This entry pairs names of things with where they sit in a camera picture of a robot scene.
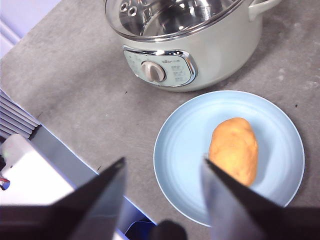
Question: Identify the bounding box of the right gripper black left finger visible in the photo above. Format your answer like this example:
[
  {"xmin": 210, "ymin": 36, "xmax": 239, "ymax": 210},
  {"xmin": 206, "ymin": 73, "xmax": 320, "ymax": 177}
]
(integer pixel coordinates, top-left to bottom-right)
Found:
[{"xmin": 0, "ymin": 156, "xmax": 128, "ymax": 240}]

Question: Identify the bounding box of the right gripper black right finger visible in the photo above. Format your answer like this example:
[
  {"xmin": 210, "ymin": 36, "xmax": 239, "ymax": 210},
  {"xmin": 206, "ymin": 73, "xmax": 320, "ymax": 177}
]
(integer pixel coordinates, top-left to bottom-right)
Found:
[{"xmin": 201, "ymin": 155, "xmax": 320, "ymax": 240}]

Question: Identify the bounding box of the brown potato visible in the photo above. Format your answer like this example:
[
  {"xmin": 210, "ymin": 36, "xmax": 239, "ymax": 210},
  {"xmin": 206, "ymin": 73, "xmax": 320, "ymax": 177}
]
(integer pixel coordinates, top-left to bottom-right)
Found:
[{"xmin": 208, "ymin": 117, "xmax": 259, "ymax": 187}]

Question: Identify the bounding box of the blue round plate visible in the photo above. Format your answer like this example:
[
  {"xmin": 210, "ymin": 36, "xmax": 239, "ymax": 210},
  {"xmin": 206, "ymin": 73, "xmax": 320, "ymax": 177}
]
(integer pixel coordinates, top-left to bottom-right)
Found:
[{"xmin": 152, "ymin": 89, "xmax": 306, "ymax": 228}]

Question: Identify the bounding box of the pale green electric steamer pot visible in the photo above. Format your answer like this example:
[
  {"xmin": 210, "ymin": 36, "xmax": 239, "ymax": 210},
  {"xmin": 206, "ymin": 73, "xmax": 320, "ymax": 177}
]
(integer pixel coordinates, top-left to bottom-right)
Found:
[{"xmin": 104, "ymin": 0, "xmax": 283, "ymax": 93}]

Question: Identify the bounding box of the white box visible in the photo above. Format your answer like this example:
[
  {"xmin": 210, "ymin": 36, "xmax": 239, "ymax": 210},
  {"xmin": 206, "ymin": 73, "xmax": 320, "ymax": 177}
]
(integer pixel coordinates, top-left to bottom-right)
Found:
[{"xmin": 0, "ymin": 133, "xmax": 76, "ymax": 206}]

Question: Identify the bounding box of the grey ribbed panel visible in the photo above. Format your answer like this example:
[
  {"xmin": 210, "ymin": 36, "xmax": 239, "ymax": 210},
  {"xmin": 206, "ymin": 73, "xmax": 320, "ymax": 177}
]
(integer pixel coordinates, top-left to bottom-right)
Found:
[{"xmin": 0, "ymin": 88, "xmax": 42, "ymax": 141}]

